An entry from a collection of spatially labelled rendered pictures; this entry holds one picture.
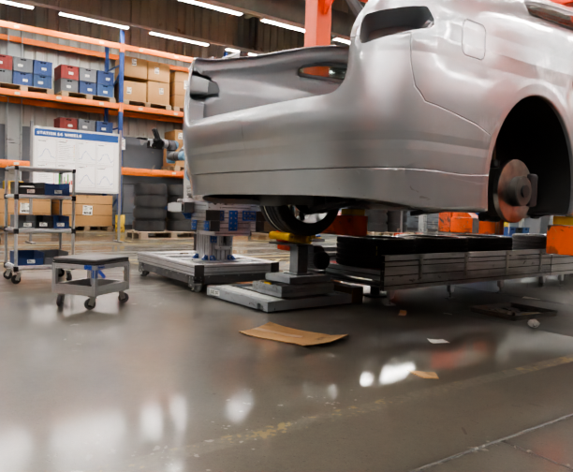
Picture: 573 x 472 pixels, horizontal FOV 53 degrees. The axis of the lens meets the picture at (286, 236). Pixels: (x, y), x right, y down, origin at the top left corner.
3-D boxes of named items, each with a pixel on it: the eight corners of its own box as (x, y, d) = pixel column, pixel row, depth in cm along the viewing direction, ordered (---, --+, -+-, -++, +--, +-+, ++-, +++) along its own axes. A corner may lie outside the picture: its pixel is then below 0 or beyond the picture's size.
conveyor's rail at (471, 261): (384, 285, 431) (386, 256, 430) (378, 284, 436) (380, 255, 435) (550, 271, 582) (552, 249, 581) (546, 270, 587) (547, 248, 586)
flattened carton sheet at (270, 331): (322, 350, 296) (322, 343, 296) (238, 334, 327) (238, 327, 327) (349, 340, 320) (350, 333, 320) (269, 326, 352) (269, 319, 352)
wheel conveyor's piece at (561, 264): (550, 287, 584) (552, 248, 582) (477, 277, 652) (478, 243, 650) (595, 282, 645) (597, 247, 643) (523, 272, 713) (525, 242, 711)
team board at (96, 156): (32, 244, 900) (33, 119, 890) (24, 242, 941) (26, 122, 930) (124, 243, 988) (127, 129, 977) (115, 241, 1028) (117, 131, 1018)
